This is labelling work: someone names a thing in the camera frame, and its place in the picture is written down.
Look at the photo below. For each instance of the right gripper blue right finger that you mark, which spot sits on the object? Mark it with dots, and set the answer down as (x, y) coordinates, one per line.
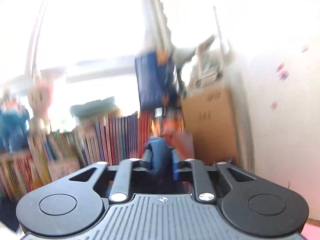
(194, 171)

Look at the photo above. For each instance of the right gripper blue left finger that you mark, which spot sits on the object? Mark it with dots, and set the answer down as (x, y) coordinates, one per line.
(130, 173)

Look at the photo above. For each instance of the white navy zip jacket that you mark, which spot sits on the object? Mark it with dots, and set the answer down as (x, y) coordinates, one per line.
(161, 179)

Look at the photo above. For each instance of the row of upright books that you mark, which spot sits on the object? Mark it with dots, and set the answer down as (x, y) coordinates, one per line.
(52, 156)

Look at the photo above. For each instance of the brown cardboard box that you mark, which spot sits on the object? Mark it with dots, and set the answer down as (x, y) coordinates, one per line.
(208, 117)

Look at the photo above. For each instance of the folded green towels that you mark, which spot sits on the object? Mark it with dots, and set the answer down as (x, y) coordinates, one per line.
(93, 108)

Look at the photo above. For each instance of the pink rabbit pattern mat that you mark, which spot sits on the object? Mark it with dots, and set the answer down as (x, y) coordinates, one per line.
(311, 232)

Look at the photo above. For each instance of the blue doraemon plush toy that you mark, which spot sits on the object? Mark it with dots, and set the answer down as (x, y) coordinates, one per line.
(14, 118)

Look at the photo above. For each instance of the pink hooded rabbit plush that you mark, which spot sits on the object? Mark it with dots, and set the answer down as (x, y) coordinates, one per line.
(40, 99)

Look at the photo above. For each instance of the dark blue poster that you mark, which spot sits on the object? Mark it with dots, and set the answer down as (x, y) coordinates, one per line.
(156, 81)

